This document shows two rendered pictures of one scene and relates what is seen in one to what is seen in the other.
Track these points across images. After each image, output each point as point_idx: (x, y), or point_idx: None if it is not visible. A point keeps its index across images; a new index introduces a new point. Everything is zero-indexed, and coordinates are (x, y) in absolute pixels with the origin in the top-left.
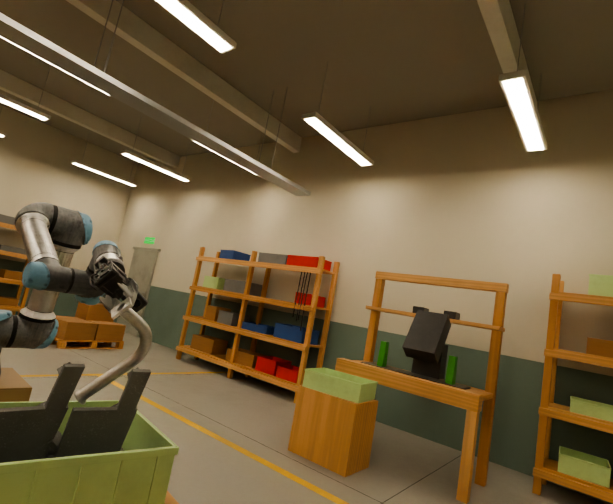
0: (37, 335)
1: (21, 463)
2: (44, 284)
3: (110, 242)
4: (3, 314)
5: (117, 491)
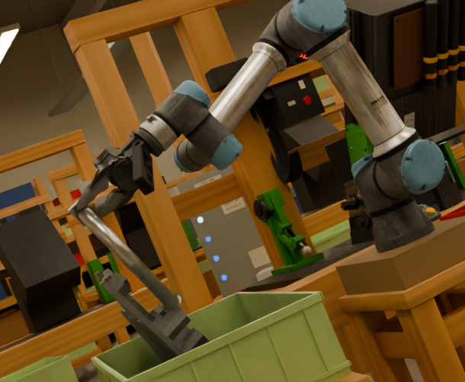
0: (392, 178)
1: (102, 367)
2: (183, 167)
3: (178, 86)
4: (359, 161)
5: None
